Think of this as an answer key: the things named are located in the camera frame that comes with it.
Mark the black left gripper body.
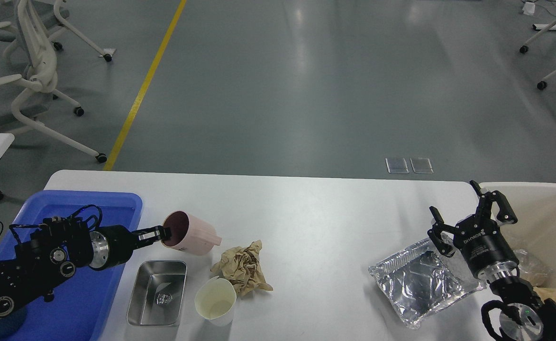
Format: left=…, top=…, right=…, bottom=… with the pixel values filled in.
left=89, top=226, right=138, bottom=270

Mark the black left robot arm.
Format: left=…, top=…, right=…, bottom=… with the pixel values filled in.
left=0, top=206, right=173, bottom=319

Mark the dark blue HOME mug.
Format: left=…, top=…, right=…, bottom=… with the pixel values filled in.
left=0, top=313, right=26, bottom=338

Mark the white office chair front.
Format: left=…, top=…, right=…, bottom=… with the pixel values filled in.
left=0, top=0, right=107, bottom=163

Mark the aluminium foil container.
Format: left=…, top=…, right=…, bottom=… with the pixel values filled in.
left=367, top=238, right=486, bottom=329

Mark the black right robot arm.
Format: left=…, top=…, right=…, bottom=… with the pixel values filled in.
left=428, top=180, right=556, bottom=341

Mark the beige plastic bin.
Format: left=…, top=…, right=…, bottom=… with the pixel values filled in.
left=481, top=182, right=556, bottom=288

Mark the pink HOME mug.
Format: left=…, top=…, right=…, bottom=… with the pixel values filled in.
left=161, top=211, right=223, bottom=256

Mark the blue plastic tray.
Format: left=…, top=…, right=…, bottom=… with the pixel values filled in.
left=0, top=190, right=143, bottom=341

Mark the white paper on floor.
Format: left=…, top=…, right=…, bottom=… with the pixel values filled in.
left=99, top=48, right=117, bottom=61

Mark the floor socket plate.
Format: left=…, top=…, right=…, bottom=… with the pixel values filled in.
left=410, top=157, right=434, bottom=174
left=385, top=157, right=410, bottom=174

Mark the left floor socket plate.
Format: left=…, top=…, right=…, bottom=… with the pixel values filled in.
left=385, top=157, right=410, bottom=174

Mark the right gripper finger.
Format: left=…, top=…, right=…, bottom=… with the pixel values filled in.
left=469, top=180, right=519, bottom=224
left=427, top=206, right=456, bottom=257

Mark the cream paper cup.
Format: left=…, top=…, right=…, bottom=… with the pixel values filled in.
left=194, top=276, right=237, bottom=327

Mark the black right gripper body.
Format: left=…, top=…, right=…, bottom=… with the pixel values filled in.
left=454, top=215, right=519, bottom=280

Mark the clear plastic bag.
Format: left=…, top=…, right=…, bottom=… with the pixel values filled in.
left=514, top=249, right=553, bottom=287

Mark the stainless steel tray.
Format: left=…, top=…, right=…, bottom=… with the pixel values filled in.
left=127, top=260, right=187, bottom=327

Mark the right floor socket plate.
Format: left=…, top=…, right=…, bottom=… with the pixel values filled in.
left=410, top=157, right=434, bottom=174

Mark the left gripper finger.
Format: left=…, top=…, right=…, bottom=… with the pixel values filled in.
left=133, top=226, right=172, bottom=248

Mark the crumpled brown paper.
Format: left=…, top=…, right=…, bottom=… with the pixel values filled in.
left=210, top=240, right=273, bottom=296

